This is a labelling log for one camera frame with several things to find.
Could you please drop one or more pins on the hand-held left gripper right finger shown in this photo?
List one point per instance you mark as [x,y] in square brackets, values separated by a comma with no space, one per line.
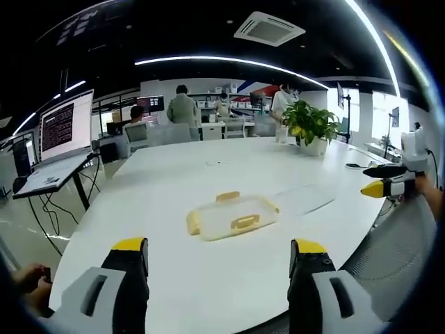
[313,299]

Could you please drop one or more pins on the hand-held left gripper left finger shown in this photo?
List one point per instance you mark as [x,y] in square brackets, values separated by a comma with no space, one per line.
[104,306]

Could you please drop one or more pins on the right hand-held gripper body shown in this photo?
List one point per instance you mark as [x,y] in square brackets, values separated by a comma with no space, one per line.
[415,149]

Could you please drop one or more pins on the clear container with yellow buckles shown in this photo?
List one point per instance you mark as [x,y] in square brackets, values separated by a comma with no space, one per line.
[231,217]

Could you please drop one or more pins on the small black device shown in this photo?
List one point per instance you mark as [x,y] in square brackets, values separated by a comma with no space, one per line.
[354,165]

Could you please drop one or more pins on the grey mesh office chair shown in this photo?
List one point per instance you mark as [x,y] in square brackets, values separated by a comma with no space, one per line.
[389,243]

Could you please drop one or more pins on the black tripod stand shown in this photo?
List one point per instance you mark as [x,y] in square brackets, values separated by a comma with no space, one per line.
[347,115]

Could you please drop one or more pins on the clear plastic sheet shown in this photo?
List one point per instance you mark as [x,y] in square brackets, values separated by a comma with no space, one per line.
[306,198]

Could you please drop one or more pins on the green potted plant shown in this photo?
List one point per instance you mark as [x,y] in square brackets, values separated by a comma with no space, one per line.
[309,123]

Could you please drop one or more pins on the white cup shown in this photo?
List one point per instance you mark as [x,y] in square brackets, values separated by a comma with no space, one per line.
[282,135]

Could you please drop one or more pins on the grey standing desk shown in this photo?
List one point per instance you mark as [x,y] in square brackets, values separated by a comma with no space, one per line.
[52,174]

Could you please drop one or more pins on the white office chair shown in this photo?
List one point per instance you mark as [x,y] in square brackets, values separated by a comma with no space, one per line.
[235,127]
[139,137]

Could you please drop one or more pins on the ceiling air conditioner vent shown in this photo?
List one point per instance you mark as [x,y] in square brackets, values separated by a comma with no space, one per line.
[269,29]

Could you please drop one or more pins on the open laptop on stand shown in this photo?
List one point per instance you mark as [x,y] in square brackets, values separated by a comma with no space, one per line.
[66,125]

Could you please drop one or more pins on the dark wall screen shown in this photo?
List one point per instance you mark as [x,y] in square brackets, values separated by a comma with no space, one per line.
[150,105]

